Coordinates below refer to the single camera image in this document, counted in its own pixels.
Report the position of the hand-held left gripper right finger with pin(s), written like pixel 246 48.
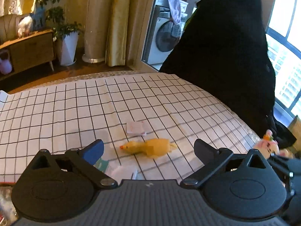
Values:
pixel 203 150

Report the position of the small teal packet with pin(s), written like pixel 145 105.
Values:
pixel 103 166

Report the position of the yellow curtain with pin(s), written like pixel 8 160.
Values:
pixel 117 28

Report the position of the blue picture box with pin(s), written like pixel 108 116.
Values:
pixel 38 18

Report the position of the pink bunny plush toy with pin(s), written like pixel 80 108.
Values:
pixel 267 146

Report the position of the wooden sideboard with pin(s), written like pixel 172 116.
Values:
pixel 30 49

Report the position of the white plush toy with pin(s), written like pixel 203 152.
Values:
pixel 24 26

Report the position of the large window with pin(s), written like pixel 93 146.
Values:
pixel 282 9

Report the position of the yellow rubber chicken toy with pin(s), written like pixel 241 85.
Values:
pixel 152 147

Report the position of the white black grid tablecloth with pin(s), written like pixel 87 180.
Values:
pixel 94 103

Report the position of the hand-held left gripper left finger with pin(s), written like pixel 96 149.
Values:
pixel 95 149

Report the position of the beige board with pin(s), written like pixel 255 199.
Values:
pixel 8 28

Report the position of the white cylindrical standing air conditioner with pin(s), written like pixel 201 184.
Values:
pixel 96 28

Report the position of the lavender cloth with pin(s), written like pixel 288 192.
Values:
pixel 175 7

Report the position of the potted tree in white pot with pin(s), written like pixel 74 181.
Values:
pixel 68 49

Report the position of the white pink paper packet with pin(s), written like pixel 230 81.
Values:
pixel 136 128

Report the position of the clear plastic bag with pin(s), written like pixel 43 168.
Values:
pixel 6 204

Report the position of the white washing machine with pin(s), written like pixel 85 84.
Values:
pixel 167 37

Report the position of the white plastic packet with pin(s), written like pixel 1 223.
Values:
pixel 122 173

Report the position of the purple kettlebell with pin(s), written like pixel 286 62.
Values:
pixel 5 64

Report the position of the person in black clothes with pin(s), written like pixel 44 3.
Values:
pixel 223 51

